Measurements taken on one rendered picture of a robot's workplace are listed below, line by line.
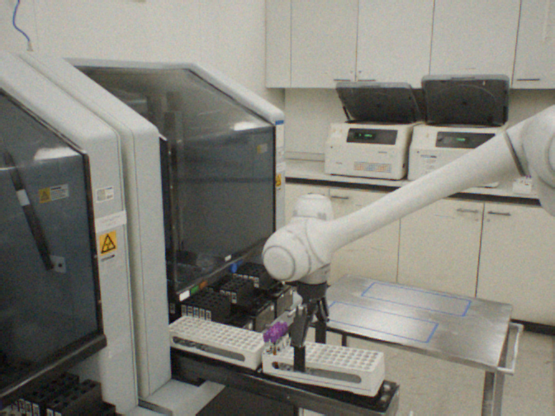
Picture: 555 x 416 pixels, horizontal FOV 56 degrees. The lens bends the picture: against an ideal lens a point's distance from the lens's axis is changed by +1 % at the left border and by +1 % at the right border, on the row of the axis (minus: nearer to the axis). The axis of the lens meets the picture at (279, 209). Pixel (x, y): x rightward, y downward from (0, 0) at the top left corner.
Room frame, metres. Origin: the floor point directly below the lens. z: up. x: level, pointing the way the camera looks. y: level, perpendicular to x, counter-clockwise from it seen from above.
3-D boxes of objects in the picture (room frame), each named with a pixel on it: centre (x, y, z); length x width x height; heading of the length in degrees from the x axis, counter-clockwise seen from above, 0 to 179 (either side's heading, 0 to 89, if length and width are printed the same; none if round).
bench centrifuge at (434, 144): (3.55, -1.22, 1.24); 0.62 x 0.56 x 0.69; 154
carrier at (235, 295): (1.65, 0.12, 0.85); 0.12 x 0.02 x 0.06; 153
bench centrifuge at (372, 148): (3.81, -0.70, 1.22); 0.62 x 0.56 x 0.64; 152
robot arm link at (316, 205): (1.20, -0.08, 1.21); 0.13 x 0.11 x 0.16; 159
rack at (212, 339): (1.34, 0.17, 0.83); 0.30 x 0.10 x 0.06; 64
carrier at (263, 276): (1.79, 0.06, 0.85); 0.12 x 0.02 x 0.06; 153
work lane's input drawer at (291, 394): (1.26, 0.01, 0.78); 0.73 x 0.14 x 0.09; 64
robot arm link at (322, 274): (1.21, -0.08, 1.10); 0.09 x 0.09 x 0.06
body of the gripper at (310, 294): (1.21, -0.08, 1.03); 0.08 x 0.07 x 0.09; 154
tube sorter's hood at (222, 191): (1.69, 0.37, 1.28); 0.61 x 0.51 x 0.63; 154
